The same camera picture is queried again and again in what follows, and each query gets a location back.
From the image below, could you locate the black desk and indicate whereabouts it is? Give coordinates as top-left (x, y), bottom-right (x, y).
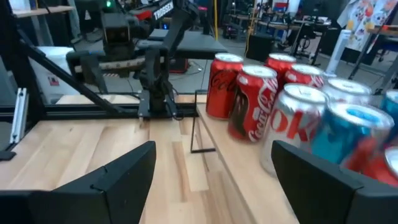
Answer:
top-left (136, 29), bottom-right (228, 60)

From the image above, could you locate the black cube case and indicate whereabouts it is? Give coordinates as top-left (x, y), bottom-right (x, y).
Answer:
top-left (245, 33), bottom-right (274, 63)

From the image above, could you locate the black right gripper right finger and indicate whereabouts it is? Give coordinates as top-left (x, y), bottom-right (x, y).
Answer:
top-left (270, 139), bottom-right (364, 224)

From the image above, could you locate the red box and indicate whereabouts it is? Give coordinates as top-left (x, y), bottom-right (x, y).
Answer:
top-left (169, 57), bottom-right (190, 75)

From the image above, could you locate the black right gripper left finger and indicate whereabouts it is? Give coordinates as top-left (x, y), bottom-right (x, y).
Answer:
top-left (57, 140), bottom-right (157, 224)

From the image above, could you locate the silver aluminium bracket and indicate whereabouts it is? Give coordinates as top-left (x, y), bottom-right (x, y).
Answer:
top-left (9, 87), bottom-right (30, 145)

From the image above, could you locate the red cola can white script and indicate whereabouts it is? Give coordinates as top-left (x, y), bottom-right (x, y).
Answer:
top-left (228, 64), bottom-right (279, 144)
top-left (283, 63), bottom-right (326, 91)

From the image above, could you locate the yellow hanging cable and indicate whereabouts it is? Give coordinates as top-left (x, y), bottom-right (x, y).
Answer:
top-left (244, 0), bottom-right (261, 57)
top-left (212, 0), bottom-right (219, 42)

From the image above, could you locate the wooden board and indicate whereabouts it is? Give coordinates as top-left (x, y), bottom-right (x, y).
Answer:
top-left (12, 5), bottom-right (75, 19)

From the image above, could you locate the red cola can black script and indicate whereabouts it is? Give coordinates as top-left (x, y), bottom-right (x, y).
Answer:
top-left (205, 52), bottom-right (244, 120)

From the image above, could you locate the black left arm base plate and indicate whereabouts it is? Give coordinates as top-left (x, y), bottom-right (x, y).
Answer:
top-left (137, 90), bottom-right (178, 120)

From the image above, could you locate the white box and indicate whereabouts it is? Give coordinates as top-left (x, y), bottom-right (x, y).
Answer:
top-left (29, 45), bottom-right (82, 96)

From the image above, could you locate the white tower fan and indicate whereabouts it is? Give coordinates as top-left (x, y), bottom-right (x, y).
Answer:
top-left (324, 29), bottom-right (353, 78)

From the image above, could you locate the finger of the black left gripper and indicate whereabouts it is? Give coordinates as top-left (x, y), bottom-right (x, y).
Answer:
top-left (79, 55), bottom-right (104, 95)
top-left (139, 45), bottom-right (170, 91)

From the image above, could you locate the floral patterned cloth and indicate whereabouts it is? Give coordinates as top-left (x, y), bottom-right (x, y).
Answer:
top-left (336, 0), bottom-right (398, 53)

